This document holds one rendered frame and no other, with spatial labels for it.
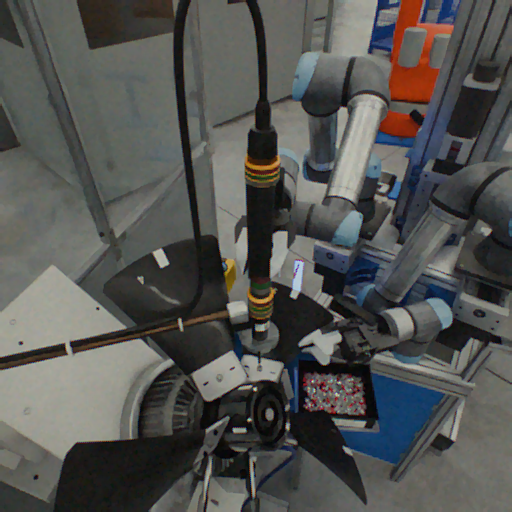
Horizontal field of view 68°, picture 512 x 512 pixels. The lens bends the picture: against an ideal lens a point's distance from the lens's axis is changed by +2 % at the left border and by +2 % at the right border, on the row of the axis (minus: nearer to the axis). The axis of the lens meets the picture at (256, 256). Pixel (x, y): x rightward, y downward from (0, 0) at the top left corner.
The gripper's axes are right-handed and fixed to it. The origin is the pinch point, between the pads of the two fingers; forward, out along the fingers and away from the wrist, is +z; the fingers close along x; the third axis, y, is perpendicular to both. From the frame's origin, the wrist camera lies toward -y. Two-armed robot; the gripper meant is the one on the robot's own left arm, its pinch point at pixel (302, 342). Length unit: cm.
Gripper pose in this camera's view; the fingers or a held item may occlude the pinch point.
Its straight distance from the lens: 86.5
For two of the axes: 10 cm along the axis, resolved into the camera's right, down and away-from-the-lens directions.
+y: 3.1, 7.2, -6.2
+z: -9.5, 2.1, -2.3
